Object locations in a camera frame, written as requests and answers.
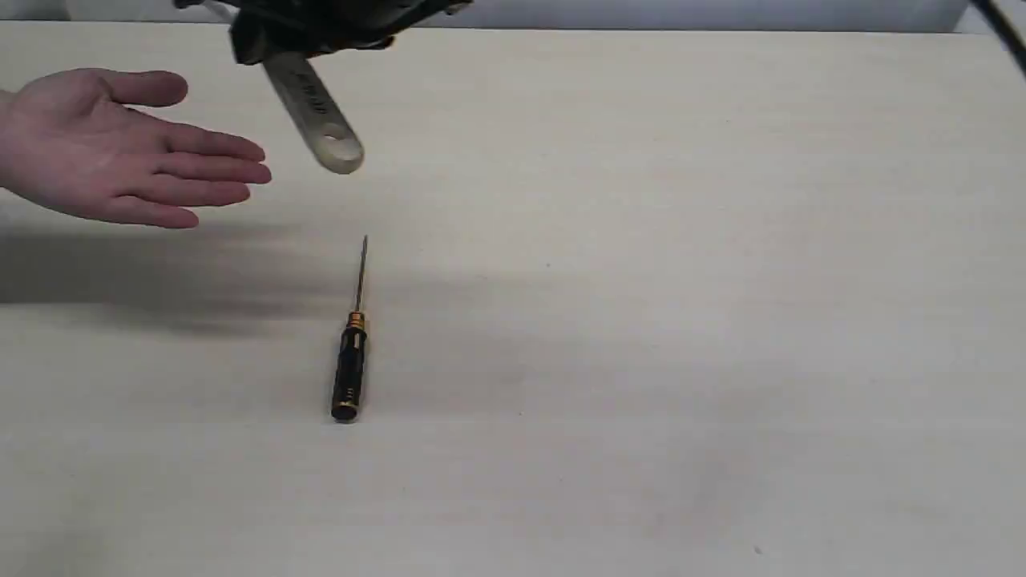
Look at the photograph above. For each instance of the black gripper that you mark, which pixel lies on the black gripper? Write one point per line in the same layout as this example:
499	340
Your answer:
260	30

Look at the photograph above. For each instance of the wide wooden paint brush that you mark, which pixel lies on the wide wooden paint brush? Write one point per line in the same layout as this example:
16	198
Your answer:
324	129

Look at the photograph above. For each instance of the black gold precision screwdriver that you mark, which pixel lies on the black gold precision screwdriver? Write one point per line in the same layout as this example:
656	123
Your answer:
346	397

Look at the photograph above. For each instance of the open human hand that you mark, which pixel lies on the open human hand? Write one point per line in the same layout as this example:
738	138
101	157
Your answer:
79	142

